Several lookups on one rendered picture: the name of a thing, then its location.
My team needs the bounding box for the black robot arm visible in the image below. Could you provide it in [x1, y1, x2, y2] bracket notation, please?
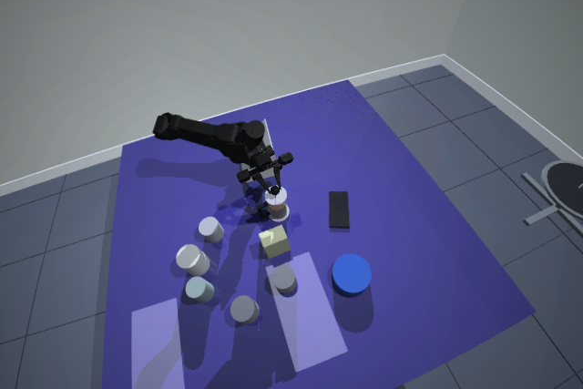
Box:
[152, 112, 275, 168]

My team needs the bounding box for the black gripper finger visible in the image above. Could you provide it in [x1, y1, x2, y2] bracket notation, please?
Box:
[252, 174, 271, 194]
[273, 165, 282, 190]

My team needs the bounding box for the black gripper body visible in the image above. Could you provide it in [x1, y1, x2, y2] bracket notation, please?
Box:
[236, 144, 293, 183]

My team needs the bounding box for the olive-beige cube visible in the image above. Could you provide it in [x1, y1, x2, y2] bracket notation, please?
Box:
[259, 225, 291, 259]

